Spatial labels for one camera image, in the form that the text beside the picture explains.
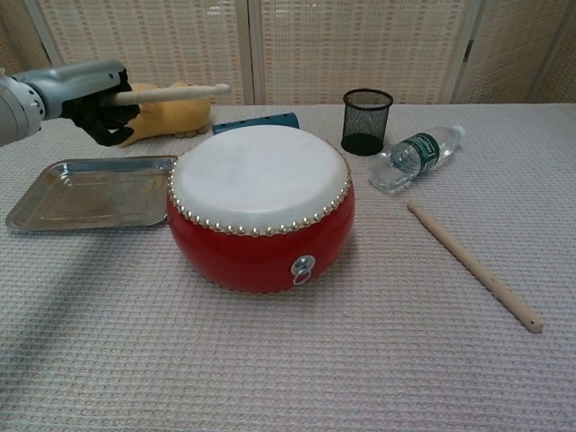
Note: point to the wooden drumstick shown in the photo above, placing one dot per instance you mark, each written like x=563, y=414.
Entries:
x=180, y=93
x=472, y=267

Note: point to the white woven tablecloth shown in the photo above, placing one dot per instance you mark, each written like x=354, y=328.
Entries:
x=288, y=360

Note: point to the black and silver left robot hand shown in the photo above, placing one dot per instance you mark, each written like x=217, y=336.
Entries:
x=90, y=112

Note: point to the yellow plush animal toy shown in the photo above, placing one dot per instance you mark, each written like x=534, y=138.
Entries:
x=180, y=114

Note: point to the black mesh pen holder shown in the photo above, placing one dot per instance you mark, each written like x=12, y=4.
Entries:
x=366, y=121

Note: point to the teal block with holes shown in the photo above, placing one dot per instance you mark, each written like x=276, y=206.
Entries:
x=270, y=120

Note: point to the red drum with white skin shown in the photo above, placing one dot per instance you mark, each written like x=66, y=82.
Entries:
x=252, y=243

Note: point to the clear water bottle green label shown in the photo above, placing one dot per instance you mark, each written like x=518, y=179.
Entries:
x=418, y=153

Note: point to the woven folding screen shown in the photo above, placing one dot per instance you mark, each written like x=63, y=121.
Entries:
x=315, y=49

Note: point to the rectangular metal tray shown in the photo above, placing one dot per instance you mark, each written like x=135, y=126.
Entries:
x=90, y=198

